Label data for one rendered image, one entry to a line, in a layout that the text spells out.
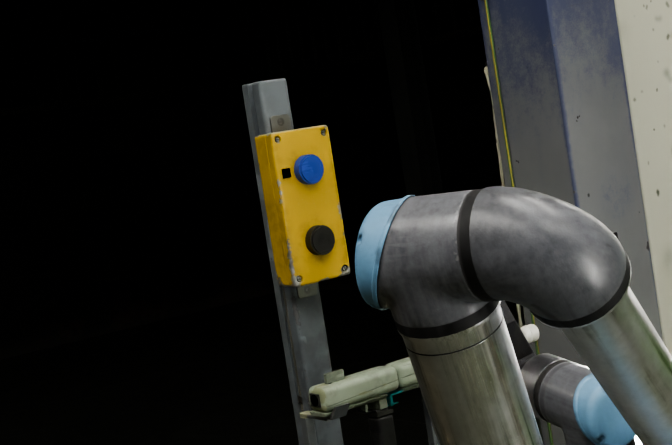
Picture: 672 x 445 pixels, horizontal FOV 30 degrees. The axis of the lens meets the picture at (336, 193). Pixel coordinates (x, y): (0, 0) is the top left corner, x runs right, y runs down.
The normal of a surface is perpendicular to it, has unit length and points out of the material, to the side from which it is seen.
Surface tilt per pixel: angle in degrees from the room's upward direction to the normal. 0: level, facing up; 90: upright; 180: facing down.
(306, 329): 90
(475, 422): 107
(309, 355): 90
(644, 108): 90
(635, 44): 90
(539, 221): 60
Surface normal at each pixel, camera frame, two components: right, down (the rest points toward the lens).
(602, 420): 0.41, 0.01
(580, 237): 0.38, -0.37
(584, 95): 0.58, -0.05
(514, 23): -0.80, 0.15
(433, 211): -0.47, -0.62
